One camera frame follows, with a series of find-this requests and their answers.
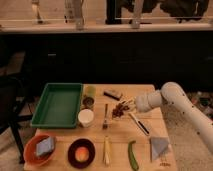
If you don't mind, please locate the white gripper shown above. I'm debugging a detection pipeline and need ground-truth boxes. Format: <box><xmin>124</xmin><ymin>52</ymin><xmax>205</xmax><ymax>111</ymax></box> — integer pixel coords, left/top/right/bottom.
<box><xmin>122</xmin><ymin>93</ymin><xmax>152</xmax><ymax>112</ymax></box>

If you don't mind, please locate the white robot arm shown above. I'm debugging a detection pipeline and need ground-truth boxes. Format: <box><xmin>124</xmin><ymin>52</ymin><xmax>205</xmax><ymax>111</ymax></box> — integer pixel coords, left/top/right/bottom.
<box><xmin>128</xmin><ymin>82</ymin><xmax>213</xmax><ymax>154</ymax></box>

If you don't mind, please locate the black and tan brush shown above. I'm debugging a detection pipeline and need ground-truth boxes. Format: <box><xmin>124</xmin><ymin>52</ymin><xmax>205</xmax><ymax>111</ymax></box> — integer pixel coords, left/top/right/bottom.
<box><xmin>103</xmin><ymin>90</ymin><xmax>123</xmax><ymax>101</ymax></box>

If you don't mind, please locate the white paper cup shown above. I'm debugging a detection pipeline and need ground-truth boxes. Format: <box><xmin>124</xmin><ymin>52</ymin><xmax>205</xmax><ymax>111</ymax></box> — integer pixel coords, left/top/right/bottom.
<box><xmin>78</xmin><ymin>109</ymin><xmax>94</xmax><ymax>127</ymax></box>

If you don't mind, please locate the pale yellow corn cob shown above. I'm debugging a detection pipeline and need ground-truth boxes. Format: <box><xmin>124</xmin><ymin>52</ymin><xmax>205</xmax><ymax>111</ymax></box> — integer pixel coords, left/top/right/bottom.
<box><xmin>103</xmin><ymin>136</ymin><xmax>111</xmax><ymax>166</ymax></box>

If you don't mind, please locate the grey folded cloth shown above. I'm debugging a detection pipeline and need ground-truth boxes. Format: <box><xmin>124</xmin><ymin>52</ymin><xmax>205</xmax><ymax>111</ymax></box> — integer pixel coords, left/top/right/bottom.
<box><xmin>150</xmin><ymin>137</ymin><xmax>169</xmax><ymax>161</ymax></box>

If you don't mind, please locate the green chili pepper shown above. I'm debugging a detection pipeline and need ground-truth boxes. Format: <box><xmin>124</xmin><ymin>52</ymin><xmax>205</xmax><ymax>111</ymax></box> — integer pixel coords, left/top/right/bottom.
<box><xmin>128</xmin><ymin>141</ymin><xmax>139</xmax><ymax>171</ymax></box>

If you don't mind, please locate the dark maroon plate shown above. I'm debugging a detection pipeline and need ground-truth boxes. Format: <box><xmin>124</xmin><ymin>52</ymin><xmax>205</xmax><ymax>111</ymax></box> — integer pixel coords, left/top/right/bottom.
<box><xmin>67</xmin><ymin>139</ymin><xmax>95</xmax><ymax>169</ymax></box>

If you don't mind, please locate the orange fruit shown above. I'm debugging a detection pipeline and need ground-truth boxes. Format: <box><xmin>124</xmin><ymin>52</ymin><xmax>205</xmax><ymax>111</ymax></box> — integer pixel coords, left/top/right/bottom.
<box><xmin>75</xmin><ymin>147</ymin><xmax>89</xmax><ymax>162</ymax></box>

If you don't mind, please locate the green plastic tray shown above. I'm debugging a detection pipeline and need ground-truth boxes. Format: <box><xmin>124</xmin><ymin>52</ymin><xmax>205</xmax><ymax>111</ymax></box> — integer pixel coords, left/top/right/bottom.
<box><xmin>31</xmin><ymin>83</ymin><xmax>83</xmax><ymax>129</ymax></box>

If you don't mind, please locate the orange bowl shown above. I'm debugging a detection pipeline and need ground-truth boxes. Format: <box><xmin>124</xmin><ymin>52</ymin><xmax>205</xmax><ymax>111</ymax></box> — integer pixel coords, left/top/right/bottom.
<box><xmin>23</xmin><ymin>133</ymin><xmax>57</xmax><ymax>167</ymax></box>

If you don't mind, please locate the blue-grey sponge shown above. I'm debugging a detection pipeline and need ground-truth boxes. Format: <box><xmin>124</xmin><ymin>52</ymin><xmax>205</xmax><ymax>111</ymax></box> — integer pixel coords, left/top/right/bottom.
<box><xmin>36</xmin><ymin>137</ymin><xmax>55</xmax><ymax>157</ymax></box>

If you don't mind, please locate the black chair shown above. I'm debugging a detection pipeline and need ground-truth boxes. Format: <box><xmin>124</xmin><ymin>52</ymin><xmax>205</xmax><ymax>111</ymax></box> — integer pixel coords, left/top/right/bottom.
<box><xmin>0</xmin><ymin>52</ymin><xmax>32</xmax><ymax>164</ymax></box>

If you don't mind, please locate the white spoon black handle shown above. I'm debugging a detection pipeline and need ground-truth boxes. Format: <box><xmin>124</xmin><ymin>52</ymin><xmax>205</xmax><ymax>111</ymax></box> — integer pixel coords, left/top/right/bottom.
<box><xmin>129</xmin><ymin>113</ymin><xmax>149</xmax><ymax>136</ymax></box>

